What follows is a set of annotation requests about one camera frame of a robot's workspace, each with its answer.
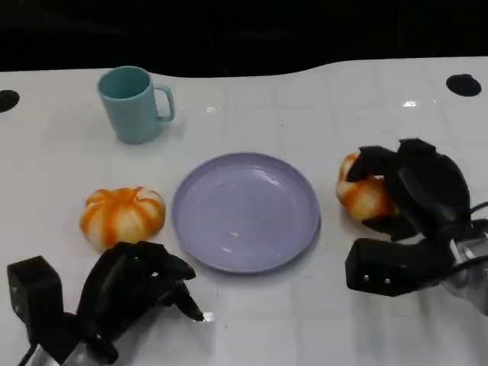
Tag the black round table grommet hole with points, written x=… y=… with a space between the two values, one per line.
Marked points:
x=463 y=84
x=7 y=101

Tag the lilac plate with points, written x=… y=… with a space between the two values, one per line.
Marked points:
x=244 y=213

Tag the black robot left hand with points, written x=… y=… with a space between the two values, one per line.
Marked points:
x=118 y=284

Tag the orange white toy bread roll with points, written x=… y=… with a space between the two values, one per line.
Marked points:
x=362 y=198
x=122 y=217

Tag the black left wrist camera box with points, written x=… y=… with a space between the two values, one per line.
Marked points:
x=32 y=286

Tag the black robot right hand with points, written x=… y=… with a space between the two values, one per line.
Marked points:
x=431 y=187

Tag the pale green mug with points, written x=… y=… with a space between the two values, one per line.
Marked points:
x=131 y=108

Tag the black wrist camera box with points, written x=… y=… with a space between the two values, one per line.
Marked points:
x=32 y=286
x=392 y=267

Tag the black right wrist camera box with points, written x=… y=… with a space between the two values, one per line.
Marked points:
x=392 y=267

